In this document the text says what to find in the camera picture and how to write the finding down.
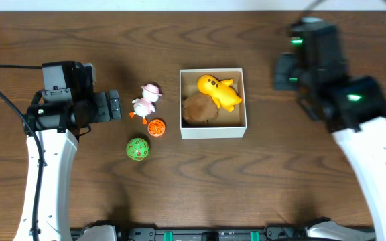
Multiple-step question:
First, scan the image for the brown plush toy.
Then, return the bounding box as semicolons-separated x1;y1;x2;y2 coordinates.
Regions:
182;93;218;124

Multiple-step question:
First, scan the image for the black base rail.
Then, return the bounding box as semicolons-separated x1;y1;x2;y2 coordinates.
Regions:
116;227;308;241

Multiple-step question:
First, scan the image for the yellow rubber figure toy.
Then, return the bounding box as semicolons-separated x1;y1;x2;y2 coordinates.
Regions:
197;74;243;112

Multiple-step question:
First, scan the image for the green numbered ball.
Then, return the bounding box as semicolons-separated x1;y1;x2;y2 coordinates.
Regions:
126;138;150;161

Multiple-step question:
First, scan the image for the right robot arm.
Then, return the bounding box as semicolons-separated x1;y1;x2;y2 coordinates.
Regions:
274;18;386;240

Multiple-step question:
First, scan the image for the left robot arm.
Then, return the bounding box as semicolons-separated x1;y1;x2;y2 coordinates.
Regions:
15;61;122;240

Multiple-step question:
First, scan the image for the white cardboard box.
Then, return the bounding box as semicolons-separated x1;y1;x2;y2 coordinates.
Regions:
179;68;247;139

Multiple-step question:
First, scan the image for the orange slice toy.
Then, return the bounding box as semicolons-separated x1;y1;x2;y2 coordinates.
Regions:
147;119;166;137

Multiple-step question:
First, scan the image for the white duck toy pink hat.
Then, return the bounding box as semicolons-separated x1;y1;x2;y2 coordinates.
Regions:
129;84;162;125

